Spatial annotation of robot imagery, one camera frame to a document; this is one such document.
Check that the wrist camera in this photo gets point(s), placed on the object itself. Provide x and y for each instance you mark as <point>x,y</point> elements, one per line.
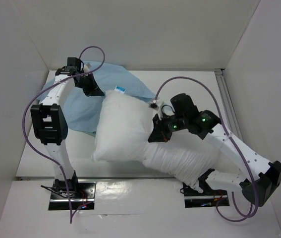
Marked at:
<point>75,63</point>
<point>156,104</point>

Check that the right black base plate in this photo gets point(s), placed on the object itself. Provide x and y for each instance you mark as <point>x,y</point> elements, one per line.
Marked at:
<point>194,199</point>

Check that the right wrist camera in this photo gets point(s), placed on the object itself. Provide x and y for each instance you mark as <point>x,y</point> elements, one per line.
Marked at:
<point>156,104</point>

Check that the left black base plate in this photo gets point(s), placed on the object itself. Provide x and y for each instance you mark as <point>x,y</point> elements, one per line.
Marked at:
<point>83,199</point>

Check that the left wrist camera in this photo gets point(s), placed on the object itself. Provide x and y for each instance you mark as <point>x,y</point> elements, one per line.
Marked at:
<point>75,63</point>

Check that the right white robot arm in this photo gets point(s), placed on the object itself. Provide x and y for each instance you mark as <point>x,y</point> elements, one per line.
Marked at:
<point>258,177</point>

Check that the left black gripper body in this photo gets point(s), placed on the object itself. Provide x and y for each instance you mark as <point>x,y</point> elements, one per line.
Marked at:
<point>87,84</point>

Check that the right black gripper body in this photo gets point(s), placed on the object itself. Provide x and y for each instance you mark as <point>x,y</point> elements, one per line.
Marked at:
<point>161,127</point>

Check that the aluminium rail frame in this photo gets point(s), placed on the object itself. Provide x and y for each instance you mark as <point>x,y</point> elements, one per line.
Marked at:
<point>222,95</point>

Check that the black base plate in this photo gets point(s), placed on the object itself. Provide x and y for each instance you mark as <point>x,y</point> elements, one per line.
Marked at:
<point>194,199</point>
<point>83,199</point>

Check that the white pillow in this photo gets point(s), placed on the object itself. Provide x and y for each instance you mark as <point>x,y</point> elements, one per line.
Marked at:
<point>122,134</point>

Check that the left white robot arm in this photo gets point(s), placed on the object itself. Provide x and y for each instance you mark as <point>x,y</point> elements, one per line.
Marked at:
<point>50,125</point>

